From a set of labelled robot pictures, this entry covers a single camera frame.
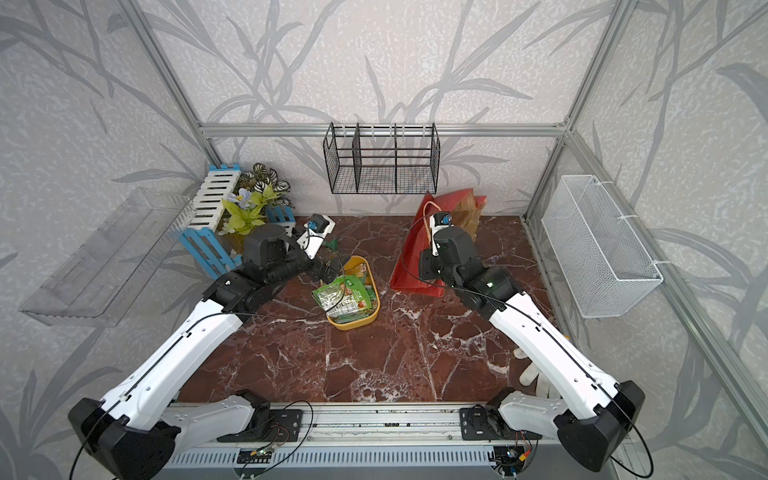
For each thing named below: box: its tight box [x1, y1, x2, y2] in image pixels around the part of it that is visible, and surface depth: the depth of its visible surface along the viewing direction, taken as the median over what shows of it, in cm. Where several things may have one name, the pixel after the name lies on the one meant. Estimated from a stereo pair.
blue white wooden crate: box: [179, 164, 296, 279], surface depth 88 cm
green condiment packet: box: [312, 274, 376, 323], surface depth 89 cm
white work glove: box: [513, 348, 561, 399], surface depth 82 cm
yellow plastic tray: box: [327, 255, 381, 331], surface depth 89 cm
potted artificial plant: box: [218, 162, 295, 236], surface depth 93 cm
